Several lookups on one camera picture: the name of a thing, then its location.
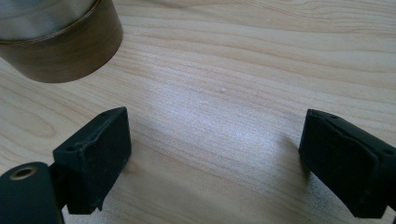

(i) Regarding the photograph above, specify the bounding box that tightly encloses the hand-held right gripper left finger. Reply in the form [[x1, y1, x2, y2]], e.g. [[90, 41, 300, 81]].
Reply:
[[49, 106, 133, 216]]

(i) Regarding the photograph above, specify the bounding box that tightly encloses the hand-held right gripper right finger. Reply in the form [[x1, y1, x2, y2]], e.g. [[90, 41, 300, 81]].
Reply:
[[298, 108, 396, 219]]

